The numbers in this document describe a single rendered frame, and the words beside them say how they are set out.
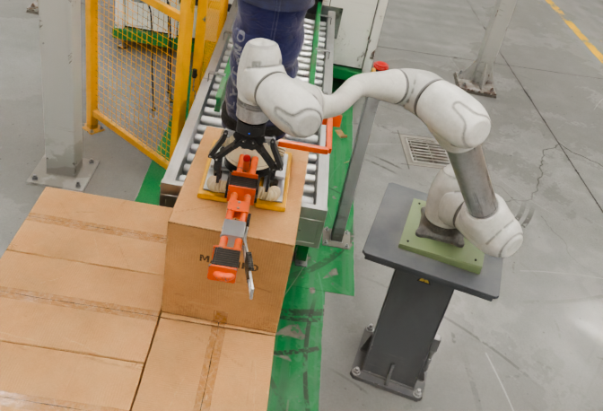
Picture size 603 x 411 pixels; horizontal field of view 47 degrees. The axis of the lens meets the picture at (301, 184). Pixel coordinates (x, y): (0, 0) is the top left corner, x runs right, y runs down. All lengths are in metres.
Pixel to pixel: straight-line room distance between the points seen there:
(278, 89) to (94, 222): 1.37
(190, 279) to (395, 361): 1.07
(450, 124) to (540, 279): 2.17
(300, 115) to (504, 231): 1.05
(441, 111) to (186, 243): 0.89
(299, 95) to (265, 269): 0.81
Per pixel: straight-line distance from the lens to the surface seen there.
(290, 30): 2.03
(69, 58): 3.56
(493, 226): 2.35
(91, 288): 2.51
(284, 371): 3.03
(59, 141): 3.81
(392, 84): 1.96
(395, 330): 2.88
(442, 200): 2.50
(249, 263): 1.81
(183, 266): 2.27
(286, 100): 1.55
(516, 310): 3.71
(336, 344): 3.18
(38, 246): 2.69
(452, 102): 1.92
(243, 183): 2.09
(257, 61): 1.65
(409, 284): 2.71
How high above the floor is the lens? 2.31
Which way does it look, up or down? 35 degrees down
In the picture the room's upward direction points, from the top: 12 degrees clockwise
